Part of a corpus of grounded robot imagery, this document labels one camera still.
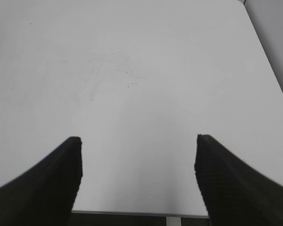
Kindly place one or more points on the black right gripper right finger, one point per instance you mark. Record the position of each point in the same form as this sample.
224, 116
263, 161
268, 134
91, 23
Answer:
234, 193

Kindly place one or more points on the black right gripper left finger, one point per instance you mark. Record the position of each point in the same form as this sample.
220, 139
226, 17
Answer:
45, 194

